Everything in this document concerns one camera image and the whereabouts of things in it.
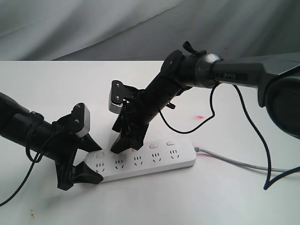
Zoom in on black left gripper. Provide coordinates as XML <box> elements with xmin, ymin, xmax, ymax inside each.
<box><xmin>25</xmin><ymin>112</ymin><xmax>104</xmax><ymax>192</ymax></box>

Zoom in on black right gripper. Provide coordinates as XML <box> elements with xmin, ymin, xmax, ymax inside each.
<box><xmin>111</xmin><ymin>75</ymin><xmax>190</xmax><ymax>154</ymax></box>

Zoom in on white five-socket power strip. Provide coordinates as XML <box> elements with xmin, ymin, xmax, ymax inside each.
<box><xmin>84</xmin><ymin>137</ymin><xmax>196</xmax><ymax>182</ymax></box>

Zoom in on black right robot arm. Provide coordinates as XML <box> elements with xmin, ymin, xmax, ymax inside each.
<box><xmin>109</xmin><ymin>42</ymin><xmax>300</xmax><ymax>154</ymax></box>

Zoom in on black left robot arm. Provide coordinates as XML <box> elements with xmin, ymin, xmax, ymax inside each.
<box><xmin>0</xmin><ymin>94</ymin><xmax>103</xmax><ymax>190</ymax></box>

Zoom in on grey backdrop cloth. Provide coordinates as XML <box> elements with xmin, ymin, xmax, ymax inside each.
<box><xmin>0</xmin><ymin>0</ymin><xmax>300</xmax><ymax>60</ymax></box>

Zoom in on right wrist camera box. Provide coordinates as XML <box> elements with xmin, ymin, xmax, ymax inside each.
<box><xmin>109</xmin><ymin>80</ymin><xmax>127</xmax><ymax>114</ymax></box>

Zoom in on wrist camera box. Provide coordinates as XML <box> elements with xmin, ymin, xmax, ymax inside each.
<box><xmin>109</xmin><ymin>80</ymin><xmax>127</xmax><ymax>114</ymax></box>
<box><xmin>69</xmin><ymin>103</ymin><xmax>90</xmax><ymax>138</ymax></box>

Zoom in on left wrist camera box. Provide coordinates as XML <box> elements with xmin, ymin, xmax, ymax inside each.
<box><xmin>69</xmin><ymin>103</ymin><xmax>90</xmax><ymax>138</ymax></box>

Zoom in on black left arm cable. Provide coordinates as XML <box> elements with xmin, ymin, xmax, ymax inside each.
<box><xmin>0</xmin><ymin>121</ymin><xmax>61</xmax><ymax>207</ymax></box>

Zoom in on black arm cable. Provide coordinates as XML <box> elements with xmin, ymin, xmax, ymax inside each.
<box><xmin>157</xmin><ymin>84</ymin><xmax>300</xmax><ymax>191</ymax></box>
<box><xmin>0</xmin><ymin>121</ymin><xmax>61</xmax><ymax>207</ymax></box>

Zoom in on grey power cable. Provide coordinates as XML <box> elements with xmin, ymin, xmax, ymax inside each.
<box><xmin>193</xmin><ymin>147</ymin><xmax>300</xmax><ymax>173</ymax></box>

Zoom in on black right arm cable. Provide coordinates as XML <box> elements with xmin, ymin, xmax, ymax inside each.
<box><xmin>157</xmin><ymin>84</ymin><xmax>300</xmax><ymax>191</ymax></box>

